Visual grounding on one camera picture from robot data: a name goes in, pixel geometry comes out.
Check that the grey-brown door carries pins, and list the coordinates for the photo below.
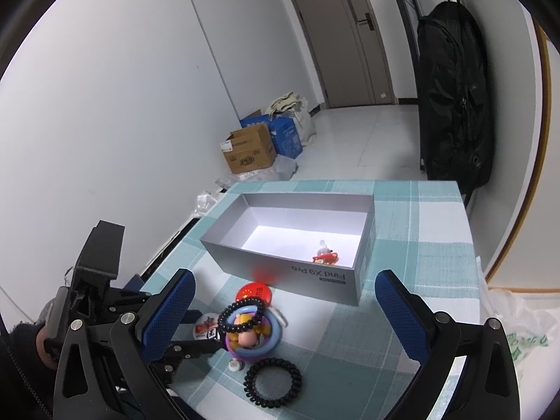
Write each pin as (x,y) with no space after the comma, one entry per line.
(341,30)

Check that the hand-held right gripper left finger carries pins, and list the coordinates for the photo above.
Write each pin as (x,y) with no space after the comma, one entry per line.
(168,315)

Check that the pig figure charm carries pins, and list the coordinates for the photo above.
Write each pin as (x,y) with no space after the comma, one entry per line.
(247,339)

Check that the small white charm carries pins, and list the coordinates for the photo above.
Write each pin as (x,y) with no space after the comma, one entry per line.
(235,365)

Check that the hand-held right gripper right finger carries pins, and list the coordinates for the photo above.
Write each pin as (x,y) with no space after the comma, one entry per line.
(402,319)

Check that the small red toy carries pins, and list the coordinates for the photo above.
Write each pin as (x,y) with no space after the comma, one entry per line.
(326,257)

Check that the person's left hand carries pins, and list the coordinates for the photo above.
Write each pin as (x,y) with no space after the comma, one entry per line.
(46,345)

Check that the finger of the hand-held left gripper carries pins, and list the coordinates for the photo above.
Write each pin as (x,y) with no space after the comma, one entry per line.
(192,315)
(197,346)

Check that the black luggage bag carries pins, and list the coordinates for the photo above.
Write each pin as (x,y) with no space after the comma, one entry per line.
(450,96)

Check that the blue cardboard box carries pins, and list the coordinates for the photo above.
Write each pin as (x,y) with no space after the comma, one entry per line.
(253,120)

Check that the red round badge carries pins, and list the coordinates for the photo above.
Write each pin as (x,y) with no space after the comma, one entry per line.
(258,293)

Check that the grey metal tray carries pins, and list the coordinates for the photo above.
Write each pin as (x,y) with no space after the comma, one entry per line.
(227,253)

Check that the teal plaid tablecloth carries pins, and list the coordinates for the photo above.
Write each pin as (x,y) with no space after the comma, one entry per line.
(393,227)

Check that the white green-print plastic bag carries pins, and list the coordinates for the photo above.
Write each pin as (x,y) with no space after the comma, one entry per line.
(525,341)

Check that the brown cardboard box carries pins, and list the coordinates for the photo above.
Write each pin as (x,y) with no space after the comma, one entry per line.
(249,151)

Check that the white round badge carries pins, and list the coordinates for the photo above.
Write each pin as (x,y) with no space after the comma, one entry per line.
(205,323)

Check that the white tote bag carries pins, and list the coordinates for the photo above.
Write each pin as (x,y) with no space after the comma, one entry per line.
(288,103)

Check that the person's left forearm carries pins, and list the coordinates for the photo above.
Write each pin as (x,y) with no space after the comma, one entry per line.
(22,372)

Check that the grey plastic parcel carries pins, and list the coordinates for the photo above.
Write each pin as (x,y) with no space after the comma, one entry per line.
(262,175)
(206,203)

